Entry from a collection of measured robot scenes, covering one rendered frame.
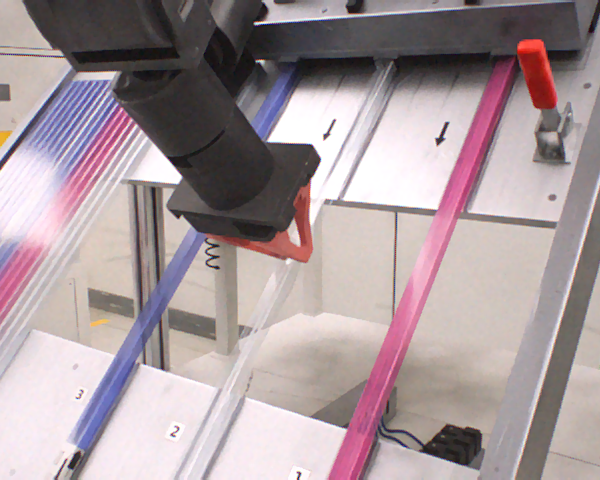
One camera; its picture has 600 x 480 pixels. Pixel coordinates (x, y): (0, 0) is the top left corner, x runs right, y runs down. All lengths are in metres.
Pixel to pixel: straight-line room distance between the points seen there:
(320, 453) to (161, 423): 0.13
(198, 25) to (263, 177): 0.12
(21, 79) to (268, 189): 1.43
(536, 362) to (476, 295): 1.97
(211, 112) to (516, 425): 0.25
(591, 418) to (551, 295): 0.64
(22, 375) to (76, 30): 0.37
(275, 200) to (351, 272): 2.17
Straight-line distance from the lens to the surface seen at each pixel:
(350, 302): 2.64
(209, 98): 0.41
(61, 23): 0.38
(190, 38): 0.38
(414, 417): 1.01
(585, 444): 1.00
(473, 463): 0.85
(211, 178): 0.44
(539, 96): 0.49
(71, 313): 1.99
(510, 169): 0.54
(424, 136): 0.58
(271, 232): 0.46
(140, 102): 0.40
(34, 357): 0.66
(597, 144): 0.52
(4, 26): 1.84
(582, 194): 0.50
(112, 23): 0.37
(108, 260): 3.55
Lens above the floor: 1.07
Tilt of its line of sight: 13 degrees down
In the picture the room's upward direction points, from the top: straight up
